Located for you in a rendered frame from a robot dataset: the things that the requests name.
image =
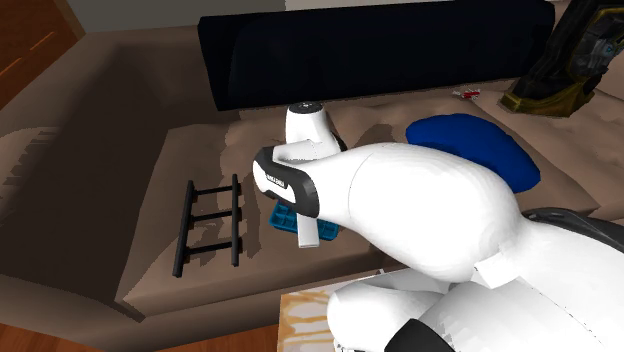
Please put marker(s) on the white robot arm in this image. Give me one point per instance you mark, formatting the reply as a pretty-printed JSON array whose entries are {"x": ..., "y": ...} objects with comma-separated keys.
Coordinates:
[{"x": 429, "y": 209}]

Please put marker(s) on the blue ice cube tray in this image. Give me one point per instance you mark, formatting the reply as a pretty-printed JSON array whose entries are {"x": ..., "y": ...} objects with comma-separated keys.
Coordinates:
[{"x": 284, "y": 222}]

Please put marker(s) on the black ladder-shaped rack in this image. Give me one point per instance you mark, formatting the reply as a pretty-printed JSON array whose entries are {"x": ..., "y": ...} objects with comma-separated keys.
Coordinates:
[{"x": 236, "y": 219}]

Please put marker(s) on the dark navy back cushion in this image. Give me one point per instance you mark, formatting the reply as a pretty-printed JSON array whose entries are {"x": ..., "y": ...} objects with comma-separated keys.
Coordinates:
[{"x": 370, "y": 53}]

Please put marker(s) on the beige patterned robot stand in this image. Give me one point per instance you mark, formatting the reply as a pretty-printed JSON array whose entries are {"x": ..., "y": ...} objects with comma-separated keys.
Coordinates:
[{"x": 300, "y": 317}]

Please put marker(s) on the blue round cushion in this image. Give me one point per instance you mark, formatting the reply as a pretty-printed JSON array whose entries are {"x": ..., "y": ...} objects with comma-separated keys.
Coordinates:
[{"x": 478, "y": 141}]

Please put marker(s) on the small red and white toy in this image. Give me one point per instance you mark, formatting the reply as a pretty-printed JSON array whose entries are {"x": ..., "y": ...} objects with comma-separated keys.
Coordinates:
[{"x": 469, "y": 93}]

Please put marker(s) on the brown sofa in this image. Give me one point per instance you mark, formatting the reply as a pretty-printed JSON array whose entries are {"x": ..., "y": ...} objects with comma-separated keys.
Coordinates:
[{"x": 161, "y": 282}]

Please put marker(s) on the dark and gold figure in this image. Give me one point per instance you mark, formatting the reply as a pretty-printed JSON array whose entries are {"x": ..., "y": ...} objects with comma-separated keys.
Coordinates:
[{"x": 565, "y": 73}]

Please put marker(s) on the brown wooden door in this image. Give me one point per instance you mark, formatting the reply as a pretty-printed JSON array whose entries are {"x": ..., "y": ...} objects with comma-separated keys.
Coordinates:
[{"x": 29, "y": 44}]

